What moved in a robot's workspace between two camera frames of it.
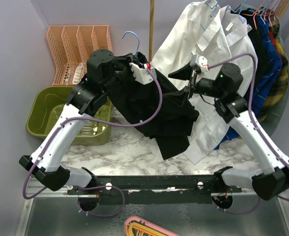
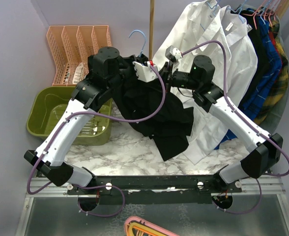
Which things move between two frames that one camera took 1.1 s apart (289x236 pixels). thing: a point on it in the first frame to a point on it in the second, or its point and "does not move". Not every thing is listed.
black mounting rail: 158,189 does not move
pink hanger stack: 135,225 does not move
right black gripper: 185,73 to 170,73
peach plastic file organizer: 71,46 does not move
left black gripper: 126,60 does not move
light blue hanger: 138,39 to 144,42
